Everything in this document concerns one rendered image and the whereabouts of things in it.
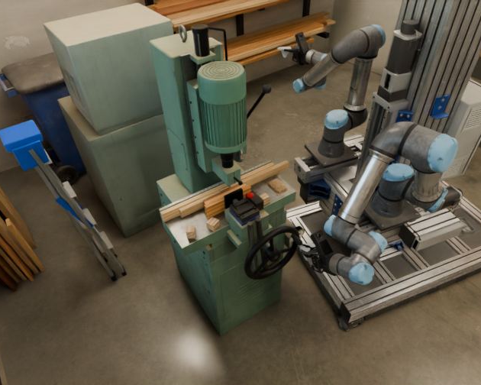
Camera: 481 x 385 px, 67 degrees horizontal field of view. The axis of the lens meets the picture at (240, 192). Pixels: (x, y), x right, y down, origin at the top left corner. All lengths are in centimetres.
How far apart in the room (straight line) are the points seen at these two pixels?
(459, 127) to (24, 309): 268
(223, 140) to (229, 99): 17
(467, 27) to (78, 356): 247
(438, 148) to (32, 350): 232
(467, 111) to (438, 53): 38
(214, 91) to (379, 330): 171
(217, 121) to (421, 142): 69
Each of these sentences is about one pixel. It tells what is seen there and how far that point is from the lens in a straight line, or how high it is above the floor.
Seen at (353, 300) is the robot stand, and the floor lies 21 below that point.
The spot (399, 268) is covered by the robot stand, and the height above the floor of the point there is 21.
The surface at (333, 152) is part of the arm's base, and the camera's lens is 207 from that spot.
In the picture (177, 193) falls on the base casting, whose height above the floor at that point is 80.
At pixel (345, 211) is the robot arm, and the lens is 136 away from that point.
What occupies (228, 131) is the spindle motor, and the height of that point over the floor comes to 130.
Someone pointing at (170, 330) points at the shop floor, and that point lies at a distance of 235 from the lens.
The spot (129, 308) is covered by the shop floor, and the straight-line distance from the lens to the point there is 249.
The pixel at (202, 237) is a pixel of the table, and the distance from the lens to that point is 153.
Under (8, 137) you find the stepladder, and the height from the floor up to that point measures 116.
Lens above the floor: 206
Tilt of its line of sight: 43 degrees down
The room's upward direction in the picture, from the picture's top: 2 degrees counter-clockwise
